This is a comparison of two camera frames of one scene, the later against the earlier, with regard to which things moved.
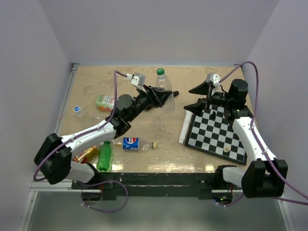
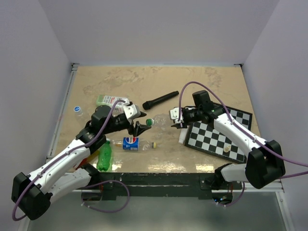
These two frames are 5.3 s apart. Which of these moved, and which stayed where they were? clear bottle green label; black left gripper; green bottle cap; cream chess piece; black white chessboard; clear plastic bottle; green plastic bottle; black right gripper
Moved: black right gripper; clear plastic bottle; black left gripper; green bottle cap
Stayed: clear bottle green label; cream chess piece; green plastic bottle; black white chessboard
